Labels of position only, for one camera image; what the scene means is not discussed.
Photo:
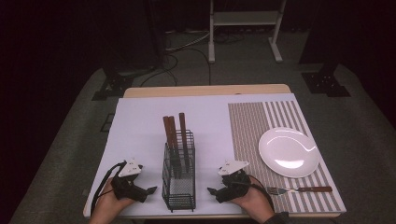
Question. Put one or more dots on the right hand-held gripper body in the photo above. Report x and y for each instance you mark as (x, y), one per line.
(233, 186)

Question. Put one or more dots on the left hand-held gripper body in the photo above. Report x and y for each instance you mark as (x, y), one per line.
(127, 188)

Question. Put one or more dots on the person's left hand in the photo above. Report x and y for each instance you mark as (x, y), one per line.
(107, 205)

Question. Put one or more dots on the person's right hand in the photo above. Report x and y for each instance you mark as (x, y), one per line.
(257, 203)

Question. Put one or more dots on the striped placemat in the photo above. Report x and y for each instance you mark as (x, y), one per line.
(249, 130)

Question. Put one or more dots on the white round plate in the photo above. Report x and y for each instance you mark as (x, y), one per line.
(288, 152)

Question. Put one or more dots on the white table sheet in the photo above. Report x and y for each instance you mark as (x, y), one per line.
(140, 124)

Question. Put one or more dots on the black stand base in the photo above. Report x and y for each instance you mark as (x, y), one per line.
(113, 85)
(325, 84)

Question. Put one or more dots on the white metal stand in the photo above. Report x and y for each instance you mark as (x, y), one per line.
(246, 18)

